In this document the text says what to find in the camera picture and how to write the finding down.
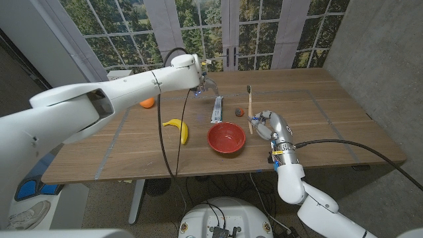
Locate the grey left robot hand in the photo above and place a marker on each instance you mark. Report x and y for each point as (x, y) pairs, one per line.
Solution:
(206, 84)

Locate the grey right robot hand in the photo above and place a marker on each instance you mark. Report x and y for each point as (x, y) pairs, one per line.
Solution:
(277, 125)

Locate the white green toothpaste tube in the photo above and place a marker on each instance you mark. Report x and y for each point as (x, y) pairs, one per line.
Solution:
(217, 110)

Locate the wooden toothbrush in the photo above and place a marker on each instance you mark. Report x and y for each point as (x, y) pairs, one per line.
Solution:
(250, 105)

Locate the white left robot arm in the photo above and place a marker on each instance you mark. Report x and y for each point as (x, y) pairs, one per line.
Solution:
(66, 112)

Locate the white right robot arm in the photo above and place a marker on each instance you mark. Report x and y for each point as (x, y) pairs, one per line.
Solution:
(291, 178)

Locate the red bowl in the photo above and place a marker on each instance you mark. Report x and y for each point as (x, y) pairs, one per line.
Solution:
(226, 137)

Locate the yellow banana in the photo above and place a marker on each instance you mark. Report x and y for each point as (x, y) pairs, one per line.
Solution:
(183, 132)

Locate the small brown orange ball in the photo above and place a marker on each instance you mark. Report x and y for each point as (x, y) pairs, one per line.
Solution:
(239, 112)

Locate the orange fruit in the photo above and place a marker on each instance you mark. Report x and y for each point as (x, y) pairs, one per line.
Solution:
(147, 103)

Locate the printed window backdrop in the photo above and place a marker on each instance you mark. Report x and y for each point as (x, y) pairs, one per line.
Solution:
(264, 33)

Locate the white power strip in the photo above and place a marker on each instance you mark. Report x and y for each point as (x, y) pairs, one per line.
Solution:
(115, 74)

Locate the black round disc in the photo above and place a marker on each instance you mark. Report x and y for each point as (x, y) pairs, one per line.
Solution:
(158, 186)

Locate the white robot torso base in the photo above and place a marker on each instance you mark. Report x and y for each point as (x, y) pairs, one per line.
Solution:
(198, 218)

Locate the white table leg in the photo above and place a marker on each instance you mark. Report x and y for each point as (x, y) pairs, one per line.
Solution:
(135, 205)

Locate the white partition panel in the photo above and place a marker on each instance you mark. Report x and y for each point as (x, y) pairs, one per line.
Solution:
(39, 39)

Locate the black blue foot pedal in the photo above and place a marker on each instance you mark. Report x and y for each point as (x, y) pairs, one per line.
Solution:
(28, 188)

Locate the white sneaker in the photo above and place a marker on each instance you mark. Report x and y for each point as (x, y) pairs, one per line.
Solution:
(28, 216)

